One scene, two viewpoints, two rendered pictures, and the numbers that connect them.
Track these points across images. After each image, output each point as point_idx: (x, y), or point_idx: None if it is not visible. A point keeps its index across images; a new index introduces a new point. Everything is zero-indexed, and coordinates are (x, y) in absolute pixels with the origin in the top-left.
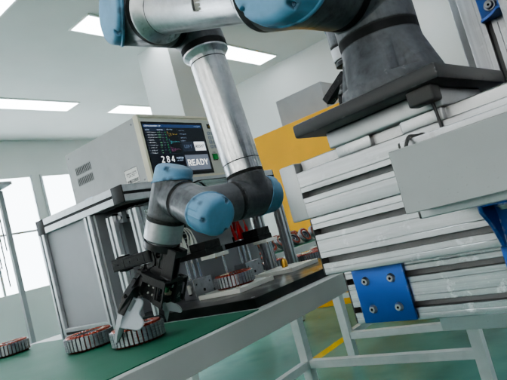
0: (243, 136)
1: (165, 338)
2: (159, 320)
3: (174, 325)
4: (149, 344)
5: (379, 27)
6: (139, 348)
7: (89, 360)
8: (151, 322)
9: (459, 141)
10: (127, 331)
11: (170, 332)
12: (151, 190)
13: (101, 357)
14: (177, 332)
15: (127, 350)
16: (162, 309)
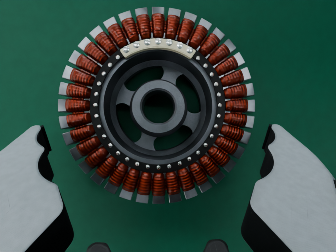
0: None
1: (150, 217)
2: (185, 197)
3: (319, 98)
4: (96, 206)
5: None
6: (68, 197)
7: (21, 50)
8: (148, 195)
9: None
10: (71, 152)
11: (211, 181)
12: None
13: (36, 83)
14: (195, 221)
15: (72, 147)
16: (260, 171)
